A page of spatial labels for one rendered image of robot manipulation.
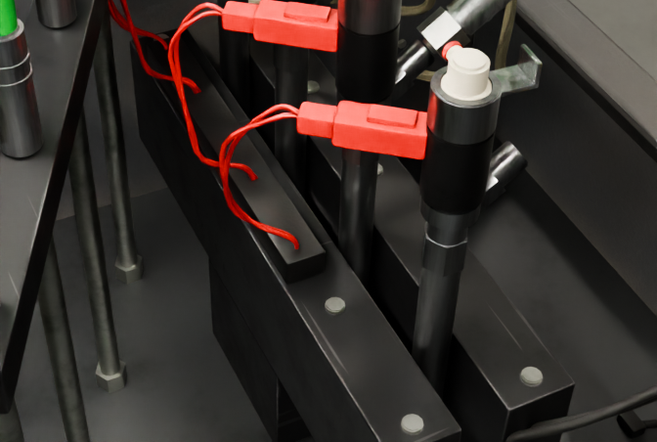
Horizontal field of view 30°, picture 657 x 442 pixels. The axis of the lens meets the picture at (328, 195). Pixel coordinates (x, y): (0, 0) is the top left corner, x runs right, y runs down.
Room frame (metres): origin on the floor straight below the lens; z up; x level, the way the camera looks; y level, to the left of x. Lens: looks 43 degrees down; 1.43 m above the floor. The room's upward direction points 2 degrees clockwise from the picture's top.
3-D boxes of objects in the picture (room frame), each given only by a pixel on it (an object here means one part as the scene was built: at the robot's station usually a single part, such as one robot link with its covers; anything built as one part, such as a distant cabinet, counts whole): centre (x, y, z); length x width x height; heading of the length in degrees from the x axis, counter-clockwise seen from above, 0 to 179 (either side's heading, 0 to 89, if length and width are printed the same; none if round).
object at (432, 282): (0.38, -0.06, 1.03); 0.05 x 0.03 x 0.21; 118
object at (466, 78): (0.38, -0.05, 1.14); 0.02 x 0.02 x 0.03
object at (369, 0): (0.46, -0.02, 1.03); 0.05 x 0.03 x 0.21; 118
